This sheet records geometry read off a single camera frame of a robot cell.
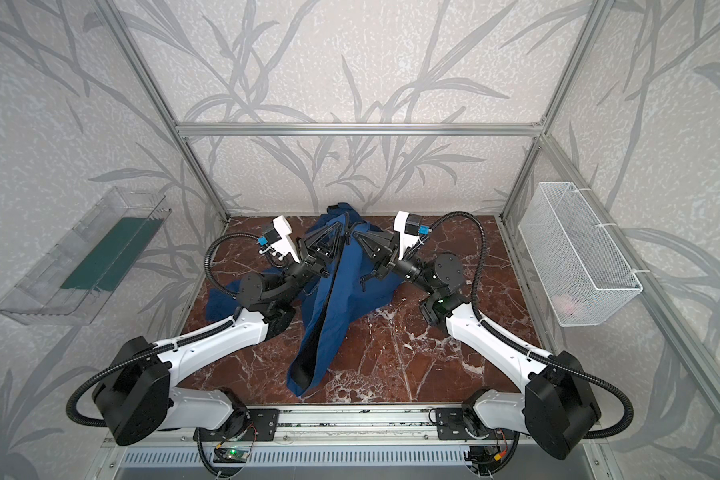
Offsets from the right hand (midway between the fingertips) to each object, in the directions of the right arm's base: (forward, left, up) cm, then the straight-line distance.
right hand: (359, 226), depth 60 cm
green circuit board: (-36, +32, -42) cm, 64 cm away
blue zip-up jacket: (-13, +9, -14) cm, 21 cm away
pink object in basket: (-7, -49, -22) cm, 54 cm away
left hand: (-2, +3, +3) cm, 4 cm away
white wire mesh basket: (-8, -46, -7) cm, 47 cm away
